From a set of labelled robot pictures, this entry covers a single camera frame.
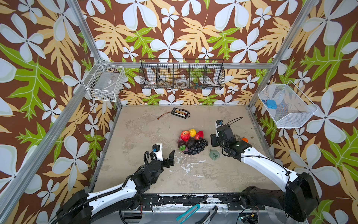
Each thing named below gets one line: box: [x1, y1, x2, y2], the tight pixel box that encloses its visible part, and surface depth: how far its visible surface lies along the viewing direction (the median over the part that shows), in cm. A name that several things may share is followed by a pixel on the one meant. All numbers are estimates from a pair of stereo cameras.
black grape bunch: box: [183, 137, 209, 155], surface depth 92 cm
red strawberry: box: [194, 130, 205, 140], surface depth 97 cm
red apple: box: [180, 130, 191, 142], surface depth 96 cm
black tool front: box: [195, 205, 219, 224], surface depth 71 cm
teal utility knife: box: [175, 203, 201, 224], surface depth 72 cm
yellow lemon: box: [188, 128, 197, 138], surface depth 98 cm
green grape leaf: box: [208, 149, 221, 161], surface depth 94 cm
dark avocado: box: [186, 136, 197, 149], surface depth 93 cm
